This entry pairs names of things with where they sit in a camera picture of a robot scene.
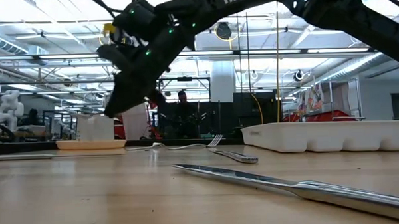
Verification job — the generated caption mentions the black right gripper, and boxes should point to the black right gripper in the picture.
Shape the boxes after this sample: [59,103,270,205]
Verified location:
[95,2,186,119]

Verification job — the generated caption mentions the silver table knife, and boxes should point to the silver table knife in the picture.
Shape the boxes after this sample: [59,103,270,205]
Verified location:
[207,145,259,166]
[125,145,154,152]
[170,156,399,224]
[0,152,55,162]

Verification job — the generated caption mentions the silver fork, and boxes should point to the silver fork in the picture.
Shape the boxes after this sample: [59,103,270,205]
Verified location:
[168,133,224,151]

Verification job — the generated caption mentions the white plastic cutlery tray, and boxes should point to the white plastic cutlery tray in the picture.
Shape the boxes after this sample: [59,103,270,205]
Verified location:
[241,118,399,157]

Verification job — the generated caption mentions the white cover sheet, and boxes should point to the white cover sheet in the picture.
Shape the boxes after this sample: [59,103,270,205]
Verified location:
[121,103,150,142]

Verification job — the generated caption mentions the red machine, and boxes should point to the red machine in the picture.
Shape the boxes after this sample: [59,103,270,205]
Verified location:
[106,116,126,140]

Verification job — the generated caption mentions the person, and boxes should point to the person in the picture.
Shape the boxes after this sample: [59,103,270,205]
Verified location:
[172,90,196,140]
[26,108,43,128]

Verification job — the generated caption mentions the overhead LED light bar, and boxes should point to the overhead LED light bar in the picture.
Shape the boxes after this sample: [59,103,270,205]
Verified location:
[0,42,399,66]

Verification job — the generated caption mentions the white pillar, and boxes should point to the white pillar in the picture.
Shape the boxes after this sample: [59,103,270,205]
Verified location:
[209,60,237,104]

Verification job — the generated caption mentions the black partition cabinets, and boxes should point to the black partition cabinets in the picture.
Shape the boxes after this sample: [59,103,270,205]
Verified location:
[156,90,284,141]

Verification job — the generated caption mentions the colourful poster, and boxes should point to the colourful poster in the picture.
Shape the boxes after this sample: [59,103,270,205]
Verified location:
[298,82,325,114]

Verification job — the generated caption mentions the red storage bins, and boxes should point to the red storage bins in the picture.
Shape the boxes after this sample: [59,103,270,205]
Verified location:
[284,109,350,123]

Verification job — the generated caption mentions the metal shelf rack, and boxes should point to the metal shelf rack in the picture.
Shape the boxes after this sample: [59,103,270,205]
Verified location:
[327,78,367,122]

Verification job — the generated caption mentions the black gantry frame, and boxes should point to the black gantry frame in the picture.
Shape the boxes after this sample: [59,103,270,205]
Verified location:
[158,76,212,104]

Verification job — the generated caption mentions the yellow cable tag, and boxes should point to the yellow cable tag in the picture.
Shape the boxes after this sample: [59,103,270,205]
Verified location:
[102,23,118,35]

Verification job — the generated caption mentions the curved yellow cable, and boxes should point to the curved yellow cable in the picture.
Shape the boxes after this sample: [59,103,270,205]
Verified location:
[250,92,265,124]

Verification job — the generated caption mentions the silver ventilation duct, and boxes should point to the silver ventilation duct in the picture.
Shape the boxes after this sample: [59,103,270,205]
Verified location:
[0,28,29,56]
[312,51,386,86]

